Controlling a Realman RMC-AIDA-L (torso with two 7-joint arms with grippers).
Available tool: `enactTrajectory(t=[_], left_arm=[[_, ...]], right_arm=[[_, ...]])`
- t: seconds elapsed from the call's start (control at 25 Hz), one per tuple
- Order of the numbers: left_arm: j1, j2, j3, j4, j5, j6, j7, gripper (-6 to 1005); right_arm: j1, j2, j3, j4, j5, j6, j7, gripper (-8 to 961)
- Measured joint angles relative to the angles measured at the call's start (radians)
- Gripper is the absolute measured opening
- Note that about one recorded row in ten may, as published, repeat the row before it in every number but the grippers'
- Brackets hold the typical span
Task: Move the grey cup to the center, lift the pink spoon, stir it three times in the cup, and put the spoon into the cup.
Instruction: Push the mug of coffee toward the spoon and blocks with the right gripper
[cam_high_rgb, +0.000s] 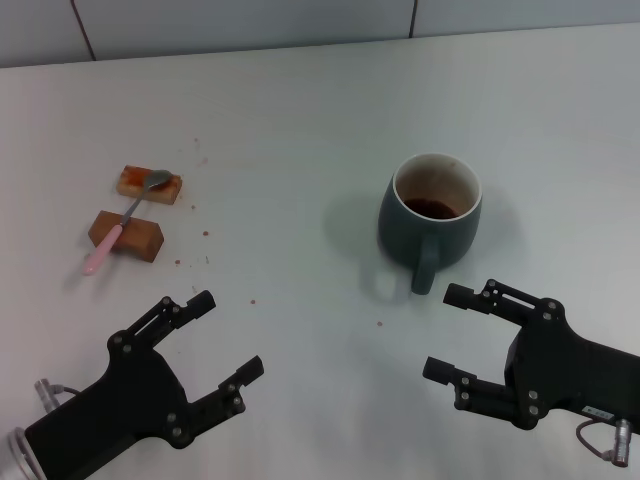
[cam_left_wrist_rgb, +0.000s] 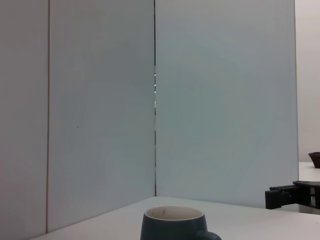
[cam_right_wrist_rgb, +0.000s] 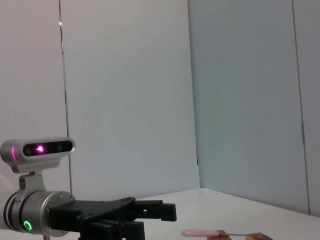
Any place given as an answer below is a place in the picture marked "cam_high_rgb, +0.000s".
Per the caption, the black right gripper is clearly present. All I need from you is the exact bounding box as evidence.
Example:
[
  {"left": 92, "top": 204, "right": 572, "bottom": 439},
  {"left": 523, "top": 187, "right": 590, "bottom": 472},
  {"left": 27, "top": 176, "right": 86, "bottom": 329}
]
[{"left": 422, "top": 279, "right": 640, "bottom": 431}]

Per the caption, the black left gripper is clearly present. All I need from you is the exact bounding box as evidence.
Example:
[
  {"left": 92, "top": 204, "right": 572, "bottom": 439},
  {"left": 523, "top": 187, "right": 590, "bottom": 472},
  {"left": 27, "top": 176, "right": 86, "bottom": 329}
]
[{"left": 23, "top": 289, "right": 266, "bottom": 480}]

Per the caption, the pink-handled metal spoon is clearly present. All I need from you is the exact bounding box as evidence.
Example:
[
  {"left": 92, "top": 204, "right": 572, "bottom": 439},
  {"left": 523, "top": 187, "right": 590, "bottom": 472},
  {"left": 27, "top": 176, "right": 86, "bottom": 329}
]
[{"left": 82, "top": 169, "right": 174, "bottom": 277}]

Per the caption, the grey-green ceramic mug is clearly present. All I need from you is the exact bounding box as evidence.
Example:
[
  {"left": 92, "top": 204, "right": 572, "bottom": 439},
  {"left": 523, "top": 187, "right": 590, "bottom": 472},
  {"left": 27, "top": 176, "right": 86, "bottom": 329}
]
[{"left": 377, "top": 152, "right": 484, "bottom": 296}]

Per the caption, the dark brown wooden block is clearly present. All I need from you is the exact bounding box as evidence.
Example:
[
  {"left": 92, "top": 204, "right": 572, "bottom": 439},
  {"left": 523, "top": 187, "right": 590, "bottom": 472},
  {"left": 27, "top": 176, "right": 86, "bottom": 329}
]
[{"left": 88, "top": 210, "right": 165, "bottom": 263}]

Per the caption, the light wooden block, red stain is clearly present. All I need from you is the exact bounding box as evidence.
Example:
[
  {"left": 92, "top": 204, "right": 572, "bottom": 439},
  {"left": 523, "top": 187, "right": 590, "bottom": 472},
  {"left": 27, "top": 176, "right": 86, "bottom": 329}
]
[{"left": 116, "top": 164, "right": 185, "bottom": 206}]

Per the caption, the left gripper cable with connector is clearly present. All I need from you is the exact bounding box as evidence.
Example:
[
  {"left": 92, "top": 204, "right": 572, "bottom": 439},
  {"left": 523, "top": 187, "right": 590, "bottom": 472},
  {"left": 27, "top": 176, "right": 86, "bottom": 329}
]
[{"left": 33, "top": 378, "right": 82, "bottom": 414}]

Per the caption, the gripper cable with connector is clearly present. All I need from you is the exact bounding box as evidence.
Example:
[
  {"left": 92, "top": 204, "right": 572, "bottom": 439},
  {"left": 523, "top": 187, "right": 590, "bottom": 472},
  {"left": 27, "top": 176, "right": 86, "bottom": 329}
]
[
  {"left": 33, "top": 378, "right": 82, "bottom": 414},
  {"left": 574, "top": 418, "right": 637, "bottom": 469}
]

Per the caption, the right gripper cable with connector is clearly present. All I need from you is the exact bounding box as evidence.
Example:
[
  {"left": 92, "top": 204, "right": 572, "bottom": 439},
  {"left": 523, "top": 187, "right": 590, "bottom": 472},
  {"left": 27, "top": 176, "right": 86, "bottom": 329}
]
[{"left": 574, "top": 418, "right": 637, "bottom": 469}]

